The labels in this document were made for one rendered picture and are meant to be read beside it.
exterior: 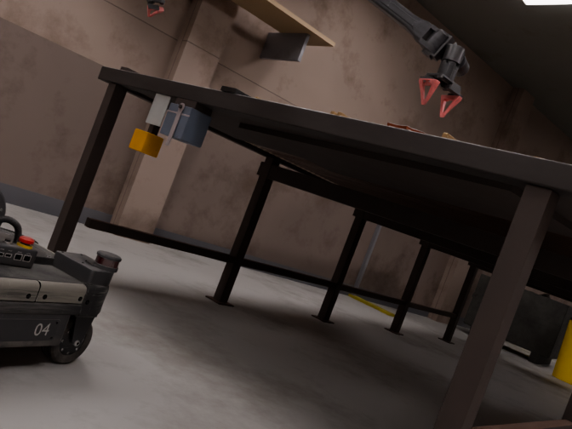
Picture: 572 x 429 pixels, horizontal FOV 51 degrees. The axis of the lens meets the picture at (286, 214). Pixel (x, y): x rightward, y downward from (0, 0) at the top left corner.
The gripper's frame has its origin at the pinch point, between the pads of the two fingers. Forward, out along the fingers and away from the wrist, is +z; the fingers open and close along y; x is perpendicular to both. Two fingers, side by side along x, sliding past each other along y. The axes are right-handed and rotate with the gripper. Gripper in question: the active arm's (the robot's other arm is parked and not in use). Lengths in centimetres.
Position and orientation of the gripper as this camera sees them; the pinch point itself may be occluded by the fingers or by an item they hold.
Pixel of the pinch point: (433, 108)
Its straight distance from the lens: 189.6
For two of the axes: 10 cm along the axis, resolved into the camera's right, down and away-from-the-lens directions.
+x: 5.9, 2.1, -7.8
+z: -3.5, 9.4, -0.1
